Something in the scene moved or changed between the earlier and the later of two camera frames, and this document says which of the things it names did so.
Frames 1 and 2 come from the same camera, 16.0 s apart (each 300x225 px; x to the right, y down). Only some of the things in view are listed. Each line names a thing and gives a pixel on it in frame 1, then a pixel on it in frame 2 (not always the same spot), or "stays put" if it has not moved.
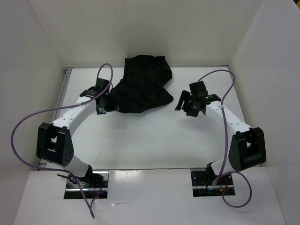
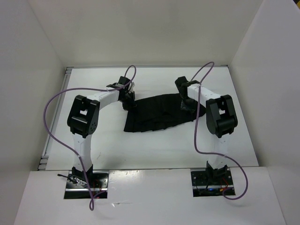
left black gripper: x=113 y=105 -> x=132 y=104
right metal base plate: x=205 y=184 stays put
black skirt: x=144 y=85 -> x=153 y=112
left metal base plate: x=94 y=186 stays put
